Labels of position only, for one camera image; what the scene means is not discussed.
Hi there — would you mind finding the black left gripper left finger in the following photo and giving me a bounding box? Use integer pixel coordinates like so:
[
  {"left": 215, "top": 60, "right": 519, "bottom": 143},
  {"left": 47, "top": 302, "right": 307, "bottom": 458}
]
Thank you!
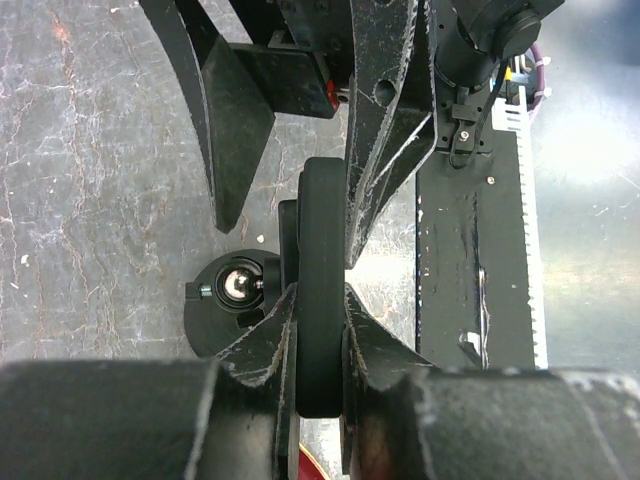
[{"left": 1, "top": 288, "right": 299, "bottom": 479}]

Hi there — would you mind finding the red round tray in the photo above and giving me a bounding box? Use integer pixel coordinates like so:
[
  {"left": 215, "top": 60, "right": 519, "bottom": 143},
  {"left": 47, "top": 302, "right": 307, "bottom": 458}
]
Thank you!
[{"left": 298, "top": 444, "right": 329, "bottom": 480}]

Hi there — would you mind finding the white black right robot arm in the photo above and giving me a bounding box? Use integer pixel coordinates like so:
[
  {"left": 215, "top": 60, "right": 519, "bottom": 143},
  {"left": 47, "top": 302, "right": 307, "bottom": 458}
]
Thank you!
[{"left": 142, "top": 1, "right": 558, "bottom": 266}]

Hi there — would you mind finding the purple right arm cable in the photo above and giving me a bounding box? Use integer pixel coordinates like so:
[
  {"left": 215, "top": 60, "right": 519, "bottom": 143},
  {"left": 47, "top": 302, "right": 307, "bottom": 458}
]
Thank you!
[{"left": 527, "top": 42, "right": 551, "bottom": 121}]

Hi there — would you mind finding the black phone stand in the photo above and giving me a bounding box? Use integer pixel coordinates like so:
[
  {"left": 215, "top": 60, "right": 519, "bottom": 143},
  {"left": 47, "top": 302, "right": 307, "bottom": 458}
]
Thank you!
[{"left": 183, "top": 200, "right": 299, "bottom": 358}]

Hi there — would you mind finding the black smartphone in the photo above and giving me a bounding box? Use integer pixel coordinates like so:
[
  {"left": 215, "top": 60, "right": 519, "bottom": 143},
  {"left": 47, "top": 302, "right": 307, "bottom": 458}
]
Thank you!
[{"left": 296, "top": 157, "right": 346, "bottom": 419}]

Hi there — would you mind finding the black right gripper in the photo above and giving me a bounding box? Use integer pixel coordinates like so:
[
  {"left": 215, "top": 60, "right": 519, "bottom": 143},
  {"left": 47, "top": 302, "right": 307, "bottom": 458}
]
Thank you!
[{"left": 139, "top": 0, "right": 436, "bottom": 267}]

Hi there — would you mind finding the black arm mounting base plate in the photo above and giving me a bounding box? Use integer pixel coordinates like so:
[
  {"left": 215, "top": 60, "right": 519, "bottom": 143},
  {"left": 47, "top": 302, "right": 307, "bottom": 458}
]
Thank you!
[{"left": 416, "top": 131, "right": 535, "bottom": 369}]

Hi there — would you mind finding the grey slotted cable duct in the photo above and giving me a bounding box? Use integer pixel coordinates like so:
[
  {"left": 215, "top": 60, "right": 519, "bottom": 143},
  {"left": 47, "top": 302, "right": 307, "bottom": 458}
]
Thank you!
[{"left": 492, "top": 86, "right": 549, "bottom": 370}]

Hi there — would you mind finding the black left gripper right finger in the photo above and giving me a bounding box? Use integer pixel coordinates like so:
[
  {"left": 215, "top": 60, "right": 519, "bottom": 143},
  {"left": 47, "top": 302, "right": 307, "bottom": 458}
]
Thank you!
[{"left": 343, "top": 289, "right": 639, "bottom": 479}]

